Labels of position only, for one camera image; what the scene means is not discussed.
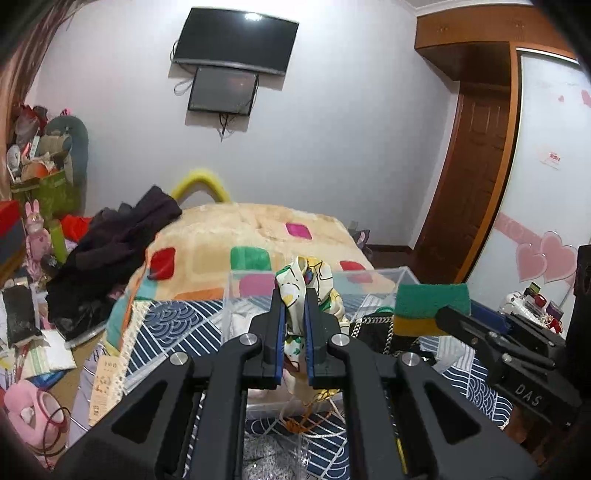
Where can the pink bunny doll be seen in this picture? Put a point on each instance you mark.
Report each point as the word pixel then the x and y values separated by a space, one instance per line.
pixel 37 240

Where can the black flat pouch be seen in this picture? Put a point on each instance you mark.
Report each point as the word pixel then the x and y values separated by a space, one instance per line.
pixel 19 314

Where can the stack of papers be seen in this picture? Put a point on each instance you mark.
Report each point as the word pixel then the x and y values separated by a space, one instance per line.
pixel 48 355

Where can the white sliding wardrobe door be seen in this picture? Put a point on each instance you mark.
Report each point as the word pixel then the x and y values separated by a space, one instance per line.
pixel 545 138

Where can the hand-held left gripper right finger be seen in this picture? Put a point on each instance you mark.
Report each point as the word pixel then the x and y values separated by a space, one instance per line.
pixel 310 339

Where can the clear acrylic box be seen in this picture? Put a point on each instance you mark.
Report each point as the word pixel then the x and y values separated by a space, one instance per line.
pixel 240 295

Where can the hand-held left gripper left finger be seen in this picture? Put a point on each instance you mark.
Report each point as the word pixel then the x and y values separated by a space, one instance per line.
pixel 280 339

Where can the brown curtain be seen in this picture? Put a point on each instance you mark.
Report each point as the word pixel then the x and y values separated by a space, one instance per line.
pixel 27 60

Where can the yellow paper tag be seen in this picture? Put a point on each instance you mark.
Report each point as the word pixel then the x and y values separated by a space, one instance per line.
pixel 105 390

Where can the yellow foam hoop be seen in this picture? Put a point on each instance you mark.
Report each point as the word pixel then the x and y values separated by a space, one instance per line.
pixel 203 174

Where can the blue wave patterned sheet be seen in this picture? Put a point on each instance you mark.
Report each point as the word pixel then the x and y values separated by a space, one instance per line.
pixel 175 323

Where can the small wall monitor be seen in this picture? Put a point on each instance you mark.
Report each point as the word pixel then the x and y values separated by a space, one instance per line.
pixel 224 90

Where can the beige blanket with coloured squares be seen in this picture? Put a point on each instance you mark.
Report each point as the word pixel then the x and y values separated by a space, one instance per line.
pixel 258 221

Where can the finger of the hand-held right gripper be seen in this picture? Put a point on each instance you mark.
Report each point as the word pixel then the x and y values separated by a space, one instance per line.
pixel 501 321
pixel 461 325

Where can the grey plush toy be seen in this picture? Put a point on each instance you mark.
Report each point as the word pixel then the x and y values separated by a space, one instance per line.
pixel 74 138

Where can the white cloth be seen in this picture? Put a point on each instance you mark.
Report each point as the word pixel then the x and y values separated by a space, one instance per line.
pixel 448 353

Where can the red cloth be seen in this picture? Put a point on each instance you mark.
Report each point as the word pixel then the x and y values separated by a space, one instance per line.
pixel 76 226

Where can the green tube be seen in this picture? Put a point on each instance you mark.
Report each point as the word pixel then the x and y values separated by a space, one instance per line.
pixel 59 242

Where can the brown wooden overhead cabinet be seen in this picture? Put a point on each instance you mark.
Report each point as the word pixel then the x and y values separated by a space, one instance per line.
pixel 461 41

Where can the green cardboard box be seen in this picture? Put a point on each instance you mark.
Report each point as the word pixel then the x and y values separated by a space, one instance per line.
pixel 46 194

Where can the white paper sticker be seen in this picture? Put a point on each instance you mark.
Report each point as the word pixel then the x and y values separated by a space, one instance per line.
pixel 551 159

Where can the white floral printed scarf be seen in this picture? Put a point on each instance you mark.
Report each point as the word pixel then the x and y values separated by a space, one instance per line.
pixel 295 281

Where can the large wall television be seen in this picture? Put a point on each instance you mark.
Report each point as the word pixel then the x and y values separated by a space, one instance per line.
pixel 235 39

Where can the green and yellow sponge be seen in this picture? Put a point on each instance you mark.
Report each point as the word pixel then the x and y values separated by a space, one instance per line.
pixel 431 302

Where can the small white device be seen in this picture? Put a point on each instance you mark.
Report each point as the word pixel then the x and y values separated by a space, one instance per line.
pixel 515 302

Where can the pink heart decoration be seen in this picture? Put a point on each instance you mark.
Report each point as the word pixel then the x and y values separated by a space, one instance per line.
pixel 549 256

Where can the pile of dark clothes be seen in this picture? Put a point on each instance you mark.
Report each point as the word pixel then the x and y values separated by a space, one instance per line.
pixel 106 258

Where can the red box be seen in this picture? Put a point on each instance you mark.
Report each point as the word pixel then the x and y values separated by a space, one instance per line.
pixel 10 230

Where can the brown wooden door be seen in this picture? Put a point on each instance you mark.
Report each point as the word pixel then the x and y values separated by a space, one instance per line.
pixel 471 175

